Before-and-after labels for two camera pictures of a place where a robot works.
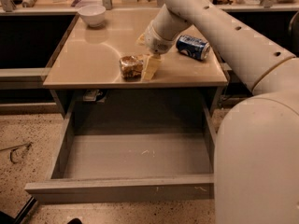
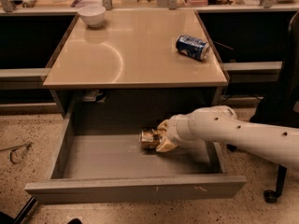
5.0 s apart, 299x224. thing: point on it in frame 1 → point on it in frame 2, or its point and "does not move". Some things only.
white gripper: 159,42 → 175,129
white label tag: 91,95 does not move
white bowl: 92,14 does not move
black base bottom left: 6,218 does not move
